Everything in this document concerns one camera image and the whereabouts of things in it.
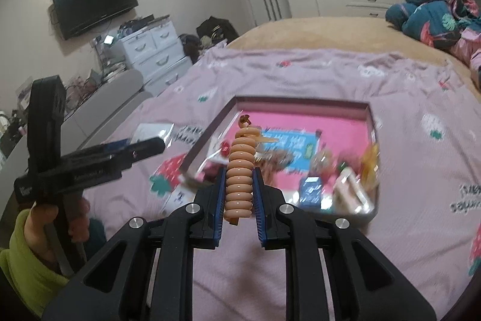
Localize mesh bow hair clip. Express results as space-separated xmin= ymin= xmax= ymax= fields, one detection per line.
xmin=261 ymin=150 xmax=299 ymax=177

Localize small blue packet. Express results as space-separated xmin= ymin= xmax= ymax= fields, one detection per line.
xmin=299 ymin=175 xmax=324 ymax=209

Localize orange spiral hair tie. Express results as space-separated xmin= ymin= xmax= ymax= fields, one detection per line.
xmin=223 ymin=114 xmax=265 ymax=227

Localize blue snack packet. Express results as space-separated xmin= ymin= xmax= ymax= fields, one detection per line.
xmin=259 ymin=128 xmax=321 ymax=175

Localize pink printed blanket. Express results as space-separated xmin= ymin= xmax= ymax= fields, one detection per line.
xmin=77 ymin=45 xmax=481 ymax=321

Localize clear flat packet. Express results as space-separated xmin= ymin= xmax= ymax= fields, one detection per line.
xmin=132 ymin=122 xmax=176 ymax=149

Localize person's left forearm green sleeve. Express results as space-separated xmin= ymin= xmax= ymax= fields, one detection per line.
xmin=0 ymin=209 xmax=73 ymax=319

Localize pink clothes pile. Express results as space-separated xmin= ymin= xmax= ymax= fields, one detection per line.
xmin=448 ymin=27 xmax=481 ymax=83

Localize person's left hand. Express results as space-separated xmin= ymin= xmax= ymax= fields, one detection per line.
xmin=23 ymin=198 xmax=91 ymax=265

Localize yellow hair accessory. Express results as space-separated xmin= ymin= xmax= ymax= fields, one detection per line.
xmin=360 ymin=144 xmax=381 ymax=191

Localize clear bag of bead ties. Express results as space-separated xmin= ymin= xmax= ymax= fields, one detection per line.
xmin=204 ymin=140 xmax=231 ymax=165

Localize white drawer chest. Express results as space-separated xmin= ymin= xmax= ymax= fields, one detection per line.
xmin=112 ymin=18 xmax=193 ymax=97

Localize tan bed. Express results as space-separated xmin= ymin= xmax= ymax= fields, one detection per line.
xmin=225 ymin=16 xmax=481 ymax=81

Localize blue floral quilt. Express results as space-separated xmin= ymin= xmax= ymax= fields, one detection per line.
xmin=385 ymin=0 xmax=481 ymax=50

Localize beige wrapped snack bars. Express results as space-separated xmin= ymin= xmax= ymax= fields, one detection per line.
xmin=334 ymin=170 xmax=372 ymax=213

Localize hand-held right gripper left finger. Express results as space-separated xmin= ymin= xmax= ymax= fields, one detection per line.
xmin=41 ymin=167 xmax=228 ymax=321

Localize dark bags pile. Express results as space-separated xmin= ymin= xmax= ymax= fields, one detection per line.
xmin=179 ymin=16 xmax=240 ymax=63

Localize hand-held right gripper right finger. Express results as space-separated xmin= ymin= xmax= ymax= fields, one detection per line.
xmin=252 ymin=167 xmax=437 ymax=321

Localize pink-lined cardboard box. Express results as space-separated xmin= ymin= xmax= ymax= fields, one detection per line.
xmin=180 ymin=94 xmax=380 ymax=222

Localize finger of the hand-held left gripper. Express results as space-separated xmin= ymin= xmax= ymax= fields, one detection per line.
xmin=109 ymin=138 xmax=166 ymax=171
xmin=62 ymin=140 xmax=132 ymax=158

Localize dark teal cloth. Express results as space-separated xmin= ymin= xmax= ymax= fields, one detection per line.
xmin=87 ymin=219 xmax=108 ymax=259

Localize black wall television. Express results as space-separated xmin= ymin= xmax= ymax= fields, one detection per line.
xmin=51 ymin=0 xmax=139 ymax=41

